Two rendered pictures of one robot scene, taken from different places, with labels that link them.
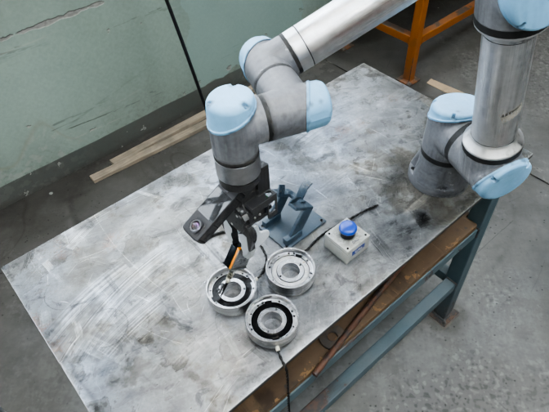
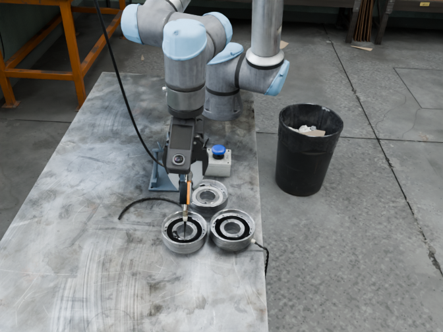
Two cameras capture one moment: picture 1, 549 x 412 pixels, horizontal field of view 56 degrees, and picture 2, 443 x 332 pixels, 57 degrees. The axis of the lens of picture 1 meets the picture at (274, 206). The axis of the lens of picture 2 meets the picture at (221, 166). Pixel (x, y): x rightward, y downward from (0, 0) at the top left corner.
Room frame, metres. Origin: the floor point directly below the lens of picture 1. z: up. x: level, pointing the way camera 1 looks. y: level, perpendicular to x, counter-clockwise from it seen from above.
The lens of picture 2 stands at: (0.13, 0.56, 1.53)
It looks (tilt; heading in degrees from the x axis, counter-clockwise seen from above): 38 degrees down; 308
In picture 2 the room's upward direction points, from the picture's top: 3 degrees clockwise
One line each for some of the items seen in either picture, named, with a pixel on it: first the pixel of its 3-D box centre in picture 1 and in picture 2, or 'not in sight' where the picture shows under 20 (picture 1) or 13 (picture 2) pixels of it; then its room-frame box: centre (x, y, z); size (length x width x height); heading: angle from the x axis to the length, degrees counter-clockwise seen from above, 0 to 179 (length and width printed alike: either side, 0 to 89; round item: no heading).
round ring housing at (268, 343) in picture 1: (272, 322); (232, 230); (0.51, 0.02, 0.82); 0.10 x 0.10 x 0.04
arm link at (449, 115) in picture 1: (454, 126); (225, 66); (0.91, -0.42, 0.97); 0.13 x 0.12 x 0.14; 18
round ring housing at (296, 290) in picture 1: (290, 272); (207, 198); (0.63, -0.03, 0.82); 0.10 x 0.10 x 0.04
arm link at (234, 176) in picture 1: (236, 162); (184, 93); (0.63, 0.06, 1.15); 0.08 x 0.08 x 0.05
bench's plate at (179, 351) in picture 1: (287, 208); (153, 171); (0.84, -0.03, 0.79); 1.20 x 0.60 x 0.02; 129
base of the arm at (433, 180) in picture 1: (442, 162); (222, 97); (0.92, -0.42, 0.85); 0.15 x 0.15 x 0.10
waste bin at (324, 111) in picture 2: not in sight; (304, 151); (0.93, -1.18, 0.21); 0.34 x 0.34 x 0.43
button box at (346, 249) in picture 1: (348, 239); (218, 161); (0.71, -0.16, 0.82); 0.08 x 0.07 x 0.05; 129
